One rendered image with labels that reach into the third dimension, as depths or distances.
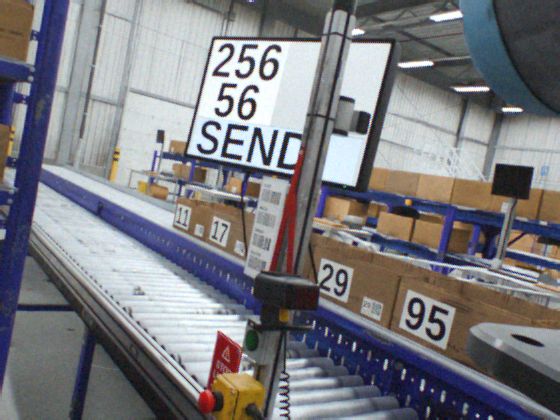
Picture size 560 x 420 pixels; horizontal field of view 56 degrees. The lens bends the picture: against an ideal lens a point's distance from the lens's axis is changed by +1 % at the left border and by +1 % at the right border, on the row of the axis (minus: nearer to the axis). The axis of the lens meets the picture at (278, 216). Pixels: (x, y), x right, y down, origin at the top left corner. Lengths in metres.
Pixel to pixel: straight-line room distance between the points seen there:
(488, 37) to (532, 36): 0.04
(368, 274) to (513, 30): 1.34
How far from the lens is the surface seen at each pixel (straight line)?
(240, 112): 1.22
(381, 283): 1.60
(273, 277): 0.88
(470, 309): 1.41
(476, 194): 6.96
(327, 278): 1.77
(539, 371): 0.18
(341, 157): 1.05
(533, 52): 0.33
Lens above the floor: 1.24
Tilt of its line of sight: 4 degrees down
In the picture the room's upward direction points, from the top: 12 degrees clockwise
